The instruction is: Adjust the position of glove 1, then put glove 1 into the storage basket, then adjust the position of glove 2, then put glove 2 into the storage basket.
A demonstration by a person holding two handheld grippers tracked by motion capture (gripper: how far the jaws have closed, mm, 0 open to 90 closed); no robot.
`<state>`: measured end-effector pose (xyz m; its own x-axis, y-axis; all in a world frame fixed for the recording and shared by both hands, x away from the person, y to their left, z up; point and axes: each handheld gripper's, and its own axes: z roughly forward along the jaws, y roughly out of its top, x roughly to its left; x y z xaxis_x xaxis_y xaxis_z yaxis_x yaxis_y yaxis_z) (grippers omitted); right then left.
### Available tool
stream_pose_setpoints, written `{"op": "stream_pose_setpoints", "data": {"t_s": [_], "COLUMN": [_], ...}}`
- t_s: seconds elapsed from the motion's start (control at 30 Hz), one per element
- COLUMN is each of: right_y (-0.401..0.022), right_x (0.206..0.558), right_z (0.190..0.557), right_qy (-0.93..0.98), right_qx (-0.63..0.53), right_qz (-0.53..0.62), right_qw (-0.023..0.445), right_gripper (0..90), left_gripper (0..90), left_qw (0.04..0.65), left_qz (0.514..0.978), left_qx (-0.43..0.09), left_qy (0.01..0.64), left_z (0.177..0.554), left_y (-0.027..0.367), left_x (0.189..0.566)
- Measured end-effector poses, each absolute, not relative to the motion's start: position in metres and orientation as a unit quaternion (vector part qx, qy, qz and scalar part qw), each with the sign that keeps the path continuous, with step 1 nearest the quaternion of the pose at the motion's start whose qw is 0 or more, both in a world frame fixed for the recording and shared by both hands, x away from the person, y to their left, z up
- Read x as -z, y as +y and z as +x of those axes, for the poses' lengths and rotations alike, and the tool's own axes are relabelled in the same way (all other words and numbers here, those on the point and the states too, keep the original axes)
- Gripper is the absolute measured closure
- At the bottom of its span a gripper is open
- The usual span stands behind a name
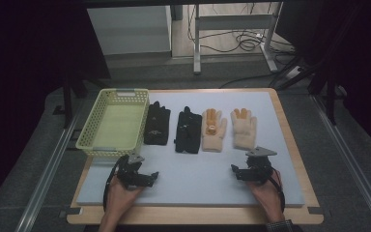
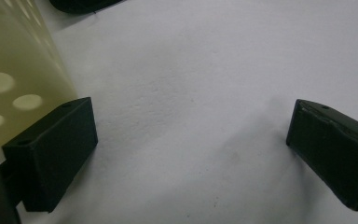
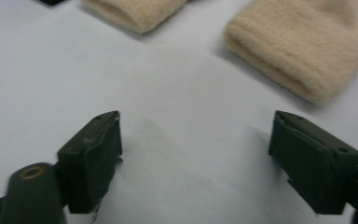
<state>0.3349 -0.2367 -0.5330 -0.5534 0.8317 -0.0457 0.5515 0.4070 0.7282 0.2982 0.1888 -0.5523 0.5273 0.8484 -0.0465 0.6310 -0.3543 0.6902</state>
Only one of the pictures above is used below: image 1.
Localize person's right hand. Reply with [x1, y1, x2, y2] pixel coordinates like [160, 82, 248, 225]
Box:
[246, 169, 287, 224]

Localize aluminium rail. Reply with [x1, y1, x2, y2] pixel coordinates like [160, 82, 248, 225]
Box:
[311, 94, 371, 232]
[14, 98, 86, 232]

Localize black glove with silver emblem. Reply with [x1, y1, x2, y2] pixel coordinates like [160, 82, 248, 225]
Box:
[143, 101, 172, 146]

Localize tangled black floor cables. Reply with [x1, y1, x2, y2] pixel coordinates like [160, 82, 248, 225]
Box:
[186, 3, 297, 55]

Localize white metal desk frame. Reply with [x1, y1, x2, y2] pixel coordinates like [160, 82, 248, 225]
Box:
[192, 2, 285, 75]

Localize dark metal stand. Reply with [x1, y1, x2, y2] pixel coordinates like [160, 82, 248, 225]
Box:
[307, 47, 351, 127]
[52, 62, 112, 130]

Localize cream glove with orange ring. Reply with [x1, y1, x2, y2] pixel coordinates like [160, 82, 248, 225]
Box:
[201, 107, 228, 153]

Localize cream glove with orange fingertips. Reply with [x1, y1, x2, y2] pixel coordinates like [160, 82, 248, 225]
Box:
[230, 107, 258, 151]

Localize pale foam mat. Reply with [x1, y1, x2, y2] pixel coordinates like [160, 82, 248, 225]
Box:
[75, 91, 305, 208]

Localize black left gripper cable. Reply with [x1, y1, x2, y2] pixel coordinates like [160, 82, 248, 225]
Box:
[102, 157, 128, 212]

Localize person's left hand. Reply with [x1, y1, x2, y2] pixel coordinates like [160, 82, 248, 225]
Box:
[104, 175, 145, 221]

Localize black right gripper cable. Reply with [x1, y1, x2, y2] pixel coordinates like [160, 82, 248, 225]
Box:
[268, 167, 286, 214]

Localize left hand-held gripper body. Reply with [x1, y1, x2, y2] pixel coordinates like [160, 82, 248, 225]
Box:
[116, 153, 149, 189]

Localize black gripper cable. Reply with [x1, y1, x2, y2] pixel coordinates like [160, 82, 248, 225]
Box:
[102, 157, 128, 212]
[268, 167, 286, 214]

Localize yellow-green plastic basket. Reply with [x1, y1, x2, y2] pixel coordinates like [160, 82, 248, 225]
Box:
[75, 88, 151, 159]

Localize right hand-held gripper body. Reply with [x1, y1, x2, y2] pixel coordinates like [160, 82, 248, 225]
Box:
[238, 146, 278, 186]

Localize white cabinet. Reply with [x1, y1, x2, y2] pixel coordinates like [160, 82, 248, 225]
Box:
[87, 5, 173, 56]

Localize plain black glove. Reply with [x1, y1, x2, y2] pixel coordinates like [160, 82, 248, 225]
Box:
[174, 105, 203, 155]

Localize white power strip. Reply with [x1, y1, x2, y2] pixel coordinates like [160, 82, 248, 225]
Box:
[284, 65, 304, 80]

